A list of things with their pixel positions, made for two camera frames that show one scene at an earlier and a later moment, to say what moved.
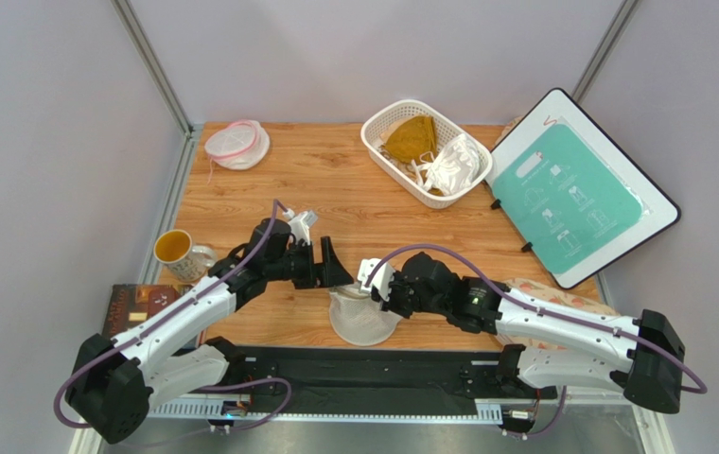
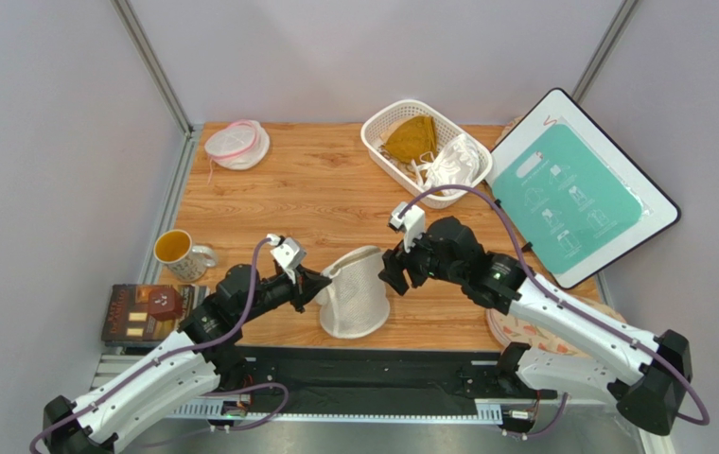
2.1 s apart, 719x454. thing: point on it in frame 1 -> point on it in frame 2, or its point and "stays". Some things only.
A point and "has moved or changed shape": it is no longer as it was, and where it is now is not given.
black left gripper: (329, 272) -> (308, 284)
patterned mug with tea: (188, 263) stays
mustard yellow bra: (411, 137) stays
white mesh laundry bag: (357, 319) has moved or changed shape
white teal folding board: (578, 198) stays
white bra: (452, 169) stays
